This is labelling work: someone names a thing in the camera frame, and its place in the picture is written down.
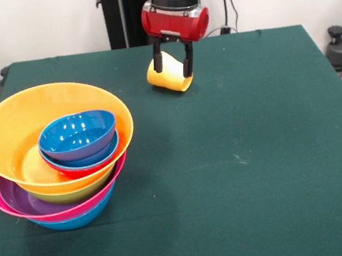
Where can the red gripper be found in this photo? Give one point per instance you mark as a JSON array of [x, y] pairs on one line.
[[172, 24]]

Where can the yellow cup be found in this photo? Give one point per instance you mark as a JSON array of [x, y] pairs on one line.
[[171, 73]]

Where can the small light blue bowl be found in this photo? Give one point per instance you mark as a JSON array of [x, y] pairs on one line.
[[110, 152]]

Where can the small dark blue bowl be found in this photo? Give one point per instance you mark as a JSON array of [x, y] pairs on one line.
[[76, 135]]

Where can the small red bowl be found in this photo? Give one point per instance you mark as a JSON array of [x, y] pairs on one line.
[[75, 174]]

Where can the green bowl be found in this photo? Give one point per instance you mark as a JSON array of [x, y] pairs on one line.
[[72, 196]]

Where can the large orange bowl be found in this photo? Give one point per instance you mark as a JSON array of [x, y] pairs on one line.
[[3, 138]]

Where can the purple bowl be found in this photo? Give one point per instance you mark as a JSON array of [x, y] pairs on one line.
[[15, 200]]

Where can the black table clamp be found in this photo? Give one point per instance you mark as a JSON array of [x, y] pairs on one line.
[[4, 72]]

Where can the dark green tablecloth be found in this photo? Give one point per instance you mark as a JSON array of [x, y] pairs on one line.
[[266, 216]]

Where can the large light blue bowl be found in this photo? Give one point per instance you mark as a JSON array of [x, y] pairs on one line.
[[76, 222]]

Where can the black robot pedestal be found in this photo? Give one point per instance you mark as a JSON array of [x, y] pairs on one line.
[[126, 13]]

